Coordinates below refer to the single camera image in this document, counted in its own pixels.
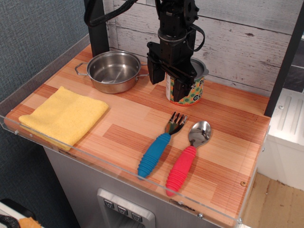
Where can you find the grey toy fridge cabinet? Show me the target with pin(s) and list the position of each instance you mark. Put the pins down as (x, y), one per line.
(81, 182)

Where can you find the toy can with grey lid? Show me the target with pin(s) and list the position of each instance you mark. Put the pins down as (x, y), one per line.
(195, 94)

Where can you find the silver dispenser button panel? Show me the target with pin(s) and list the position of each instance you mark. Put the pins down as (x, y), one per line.
(118, 212)

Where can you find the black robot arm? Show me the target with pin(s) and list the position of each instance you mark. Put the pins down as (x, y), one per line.
(177, 20)

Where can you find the orange object at corner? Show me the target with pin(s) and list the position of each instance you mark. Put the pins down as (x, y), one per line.
(29, 223)

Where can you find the clear acrylic guard rail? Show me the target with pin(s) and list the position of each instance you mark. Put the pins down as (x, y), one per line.
(222, 172)

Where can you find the stainless steel pot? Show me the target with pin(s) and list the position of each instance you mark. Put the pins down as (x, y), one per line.
(113, 72)

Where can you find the blue handled fork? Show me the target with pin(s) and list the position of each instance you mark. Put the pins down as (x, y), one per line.
(152, 156)

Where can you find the yellow folded cloth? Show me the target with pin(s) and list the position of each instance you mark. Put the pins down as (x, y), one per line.
(64, 118)

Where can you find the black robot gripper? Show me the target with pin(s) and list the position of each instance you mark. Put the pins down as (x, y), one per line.
(174, 59)

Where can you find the red handled spoon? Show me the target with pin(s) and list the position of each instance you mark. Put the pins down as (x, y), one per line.
(199, 134)

